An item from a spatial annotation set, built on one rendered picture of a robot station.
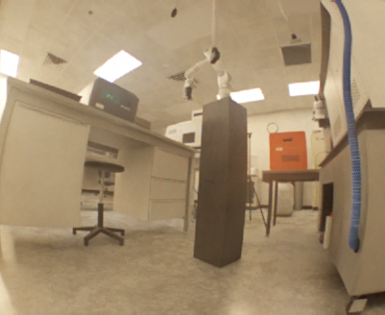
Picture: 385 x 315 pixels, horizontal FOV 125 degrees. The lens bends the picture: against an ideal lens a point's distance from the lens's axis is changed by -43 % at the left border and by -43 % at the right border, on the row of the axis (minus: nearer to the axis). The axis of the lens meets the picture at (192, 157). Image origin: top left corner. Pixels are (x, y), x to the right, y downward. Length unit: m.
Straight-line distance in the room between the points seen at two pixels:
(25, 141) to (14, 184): 0.22
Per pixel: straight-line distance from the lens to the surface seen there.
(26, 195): 1.03
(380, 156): 0.68
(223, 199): 1.05
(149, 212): 1.45
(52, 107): 1.08
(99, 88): 1.27
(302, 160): 1.97
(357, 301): 0.80
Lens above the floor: 0.49
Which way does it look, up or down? 10 degrees up
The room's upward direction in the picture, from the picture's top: 4 degrees clockwise
